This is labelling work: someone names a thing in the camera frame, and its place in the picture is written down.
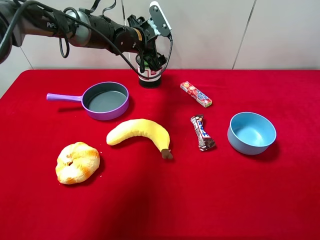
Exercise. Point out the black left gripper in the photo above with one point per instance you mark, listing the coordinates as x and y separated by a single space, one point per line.
145 42

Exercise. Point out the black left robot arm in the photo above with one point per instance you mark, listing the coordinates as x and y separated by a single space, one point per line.
80 28

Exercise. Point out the black mesh pen holder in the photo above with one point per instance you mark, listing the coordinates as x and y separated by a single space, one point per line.
150 78

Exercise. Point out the red Hi-Chew candy box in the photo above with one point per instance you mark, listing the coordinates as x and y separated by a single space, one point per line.
198 95

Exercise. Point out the purple toy frying pan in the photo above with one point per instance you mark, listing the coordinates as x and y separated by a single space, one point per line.
103 101

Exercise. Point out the yellow plush banana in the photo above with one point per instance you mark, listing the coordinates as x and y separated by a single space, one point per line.
141 127

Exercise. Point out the brown chocolate bar wrapper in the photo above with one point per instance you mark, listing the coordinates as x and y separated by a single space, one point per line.
205 142

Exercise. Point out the blue plastic bowl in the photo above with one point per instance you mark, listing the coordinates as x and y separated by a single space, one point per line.
250 133

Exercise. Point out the toy croissant bread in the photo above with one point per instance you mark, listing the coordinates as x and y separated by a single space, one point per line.
76 163

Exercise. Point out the red table cloth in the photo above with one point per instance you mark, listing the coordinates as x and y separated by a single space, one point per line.
135 194

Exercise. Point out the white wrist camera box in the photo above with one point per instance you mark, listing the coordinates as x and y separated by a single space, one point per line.
159 19

